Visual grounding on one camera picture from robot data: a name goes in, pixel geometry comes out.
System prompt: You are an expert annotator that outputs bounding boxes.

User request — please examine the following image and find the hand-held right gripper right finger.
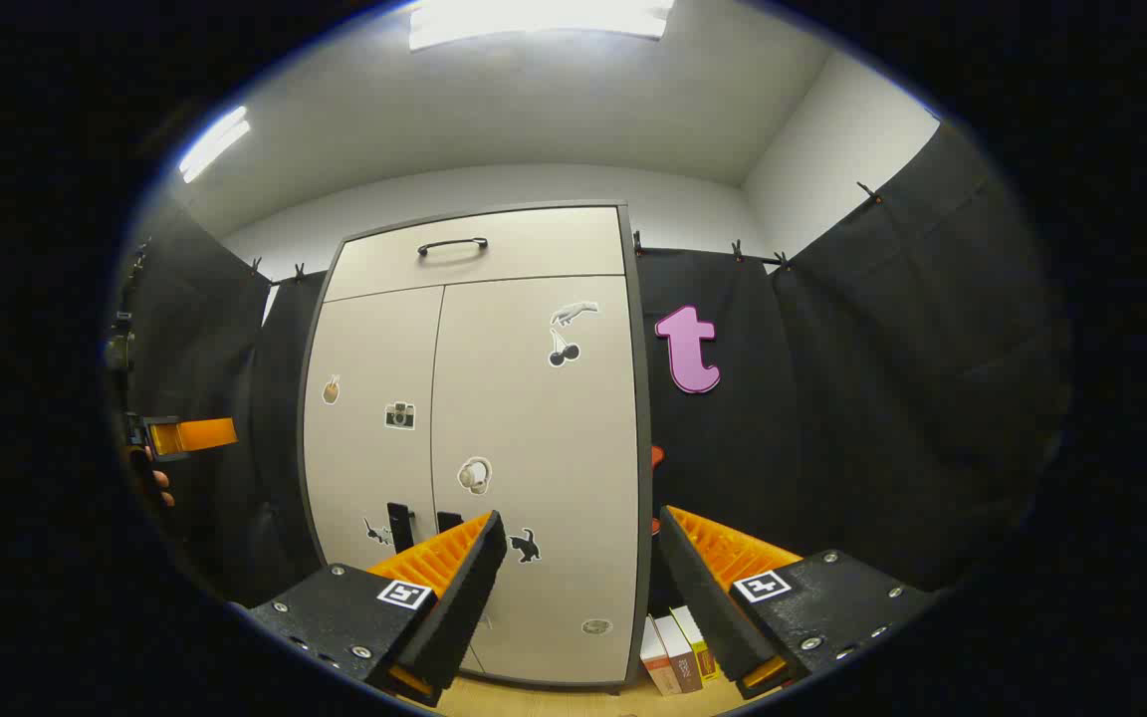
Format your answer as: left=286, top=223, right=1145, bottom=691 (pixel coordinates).
left=657, top=505, right=938, bottom=701

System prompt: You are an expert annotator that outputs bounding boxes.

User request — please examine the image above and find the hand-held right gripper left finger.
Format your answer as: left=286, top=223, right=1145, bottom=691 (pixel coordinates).
left=247, top=510, right=509, bottom=710

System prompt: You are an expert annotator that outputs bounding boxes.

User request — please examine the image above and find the beige double-door shoe cabinet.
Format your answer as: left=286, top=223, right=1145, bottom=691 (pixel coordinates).
left=297, top=202, right=656, bottom=695

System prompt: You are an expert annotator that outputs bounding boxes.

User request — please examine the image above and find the beige cabinet drawer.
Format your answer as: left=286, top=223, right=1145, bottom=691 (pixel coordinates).
left=323, top=207, right=626, bottom=303

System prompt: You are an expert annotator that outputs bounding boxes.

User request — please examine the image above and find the yellow box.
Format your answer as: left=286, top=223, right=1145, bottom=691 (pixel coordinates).
left=671, top=605, right=722, bottom=683

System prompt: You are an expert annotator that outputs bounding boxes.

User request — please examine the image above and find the white brown box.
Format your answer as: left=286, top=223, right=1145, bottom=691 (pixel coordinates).
left=655, top=614, right=704, bottom=693

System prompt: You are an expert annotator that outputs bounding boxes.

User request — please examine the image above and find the black backdrop cloth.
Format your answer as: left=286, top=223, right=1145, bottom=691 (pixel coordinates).
left=115, top=119, right=1072, bottom=618

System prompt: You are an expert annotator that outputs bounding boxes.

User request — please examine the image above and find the small ceiling light panel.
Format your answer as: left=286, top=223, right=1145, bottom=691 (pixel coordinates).
left=178, top=106, right=252, bottom=184

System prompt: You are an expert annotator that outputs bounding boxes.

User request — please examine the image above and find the large ceiling light panel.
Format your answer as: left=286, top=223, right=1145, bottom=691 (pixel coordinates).
left=407, top=0, right=676, bottom=51

